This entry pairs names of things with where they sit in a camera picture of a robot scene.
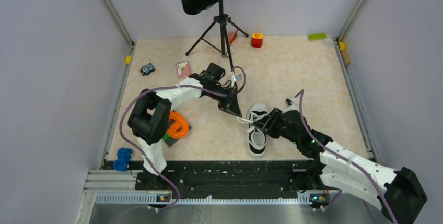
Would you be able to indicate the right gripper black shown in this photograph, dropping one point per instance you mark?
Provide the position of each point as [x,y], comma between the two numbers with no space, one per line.
[268,122]

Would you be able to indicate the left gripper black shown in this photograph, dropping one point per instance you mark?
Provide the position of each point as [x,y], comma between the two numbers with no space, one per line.
[232,106]

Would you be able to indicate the black white sneaker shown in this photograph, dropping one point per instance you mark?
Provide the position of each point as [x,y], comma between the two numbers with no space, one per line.
[256,138]

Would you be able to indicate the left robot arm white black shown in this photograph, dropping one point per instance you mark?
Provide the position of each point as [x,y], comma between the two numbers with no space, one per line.
[149,112]

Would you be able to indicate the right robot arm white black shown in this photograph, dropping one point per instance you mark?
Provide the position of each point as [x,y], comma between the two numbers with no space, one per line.
[398,194]

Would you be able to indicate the pink white card box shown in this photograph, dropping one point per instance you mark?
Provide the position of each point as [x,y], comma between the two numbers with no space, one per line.
[183,69]

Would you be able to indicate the orange plastic cup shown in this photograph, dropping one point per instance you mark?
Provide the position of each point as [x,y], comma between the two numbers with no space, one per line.
[232,37]

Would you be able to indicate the red yellow button block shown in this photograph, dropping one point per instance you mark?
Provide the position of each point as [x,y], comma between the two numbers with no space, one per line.
[257,40]

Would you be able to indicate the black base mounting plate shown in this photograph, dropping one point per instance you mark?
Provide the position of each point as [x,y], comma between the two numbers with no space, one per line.
[235,179]

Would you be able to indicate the small black blue toy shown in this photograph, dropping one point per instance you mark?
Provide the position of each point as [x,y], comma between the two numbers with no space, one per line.
[147,69]

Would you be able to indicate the lime green block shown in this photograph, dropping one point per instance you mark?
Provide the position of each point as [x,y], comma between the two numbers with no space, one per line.
[316,36]

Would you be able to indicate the yellow corner clip right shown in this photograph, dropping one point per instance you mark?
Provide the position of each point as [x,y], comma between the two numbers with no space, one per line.
[342,46]

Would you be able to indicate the blue toy car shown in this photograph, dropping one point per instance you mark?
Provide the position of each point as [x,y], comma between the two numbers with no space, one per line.
[122,163]

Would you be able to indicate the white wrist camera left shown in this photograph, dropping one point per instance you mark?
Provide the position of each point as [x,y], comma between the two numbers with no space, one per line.
[233,77]

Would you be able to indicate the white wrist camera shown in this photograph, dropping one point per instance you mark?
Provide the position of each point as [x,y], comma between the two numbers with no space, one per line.
[291,105]
[233,77]

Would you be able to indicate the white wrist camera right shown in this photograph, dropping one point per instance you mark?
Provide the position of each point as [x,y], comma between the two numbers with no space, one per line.
[291,105]

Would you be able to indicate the orange ring toy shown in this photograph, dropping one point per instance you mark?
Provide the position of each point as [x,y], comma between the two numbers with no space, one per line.
[179,127]

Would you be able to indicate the grey base plate green block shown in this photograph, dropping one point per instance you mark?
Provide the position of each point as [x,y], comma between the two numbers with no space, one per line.
[170,141]

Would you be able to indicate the wooden block right rail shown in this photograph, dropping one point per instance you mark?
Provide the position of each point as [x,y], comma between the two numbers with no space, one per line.
[346,58]

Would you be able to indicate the yellow clip left rail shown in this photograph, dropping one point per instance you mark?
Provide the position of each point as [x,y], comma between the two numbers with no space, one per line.
[128,60]

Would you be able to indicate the white slotted cable duct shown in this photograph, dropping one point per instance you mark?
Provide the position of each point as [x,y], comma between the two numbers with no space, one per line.
[146,198]

